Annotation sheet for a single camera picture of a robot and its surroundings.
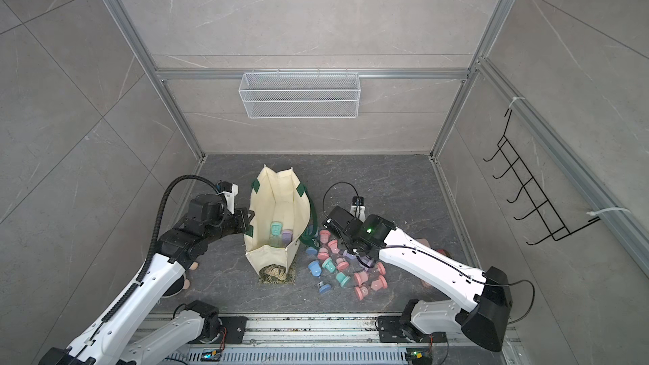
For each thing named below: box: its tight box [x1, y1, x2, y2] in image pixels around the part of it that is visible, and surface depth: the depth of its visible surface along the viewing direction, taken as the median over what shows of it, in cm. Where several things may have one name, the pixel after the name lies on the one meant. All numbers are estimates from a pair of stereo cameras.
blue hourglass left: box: [307, 260, 322, 278], surface depth 85 cm
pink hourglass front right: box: [370, 274, 388, 292], surface depth 82 cm
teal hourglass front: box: [335, 272, 351, 288], surface depth 82 cm
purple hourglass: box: [281, 228, 294, 249], surface depth 92 cm
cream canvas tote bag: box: [243, 164, 319, 274], surface depth 88 cm
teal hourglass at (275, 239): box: [268, 221, 284, 248], surface depth 94 cm
